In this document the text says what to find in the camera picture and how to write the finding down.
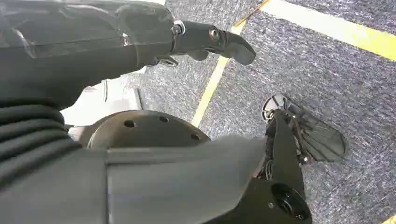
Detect wide yellow floor tape line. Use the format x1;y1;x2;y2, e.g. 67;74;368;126
259;0;396;62

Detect black robot foot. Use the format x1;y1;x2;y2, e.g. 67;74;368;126
261;94;349;163

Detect white flat panel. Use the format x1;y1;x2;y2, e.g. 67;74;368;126
60;67;147;140

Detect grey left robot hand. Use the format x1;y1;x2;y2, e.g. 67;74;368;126
0;0;257;111

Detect dark round joint disc with holes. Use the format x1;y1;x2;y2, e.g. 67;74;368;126
78;109;212;150

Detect black robot leg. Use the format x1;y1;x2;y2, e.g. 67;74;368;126
205;109;313;224

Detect grey robot thigh shell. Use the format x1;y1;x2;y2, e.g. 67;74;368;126
0;136;267;224

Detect narrow yellow floor tape line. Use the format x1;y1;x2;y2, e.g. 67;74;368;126
191;0;272;128

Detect ribbed grey left arm sleeve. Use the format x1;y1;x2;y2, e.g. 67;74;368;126
0;104;83;190

